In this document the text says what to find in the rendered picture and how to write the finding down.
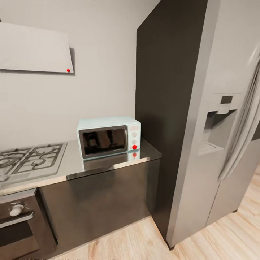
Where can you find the burner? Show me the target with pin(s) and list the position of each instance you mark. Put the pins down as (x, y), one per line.
(24, 163)

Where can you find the oven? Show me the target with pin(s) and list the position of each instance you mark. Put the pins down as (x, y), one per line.
(26, 232)

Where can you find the range hood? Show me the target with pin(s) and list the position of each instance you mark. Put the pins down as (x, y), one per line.
(34, 49)

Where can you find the microwave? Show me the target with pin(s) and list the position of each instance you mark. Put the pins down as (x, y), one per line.
(107, 135)

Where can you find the fridge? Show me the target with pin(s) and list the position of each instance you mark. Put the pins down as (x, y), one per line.
(197, 98)

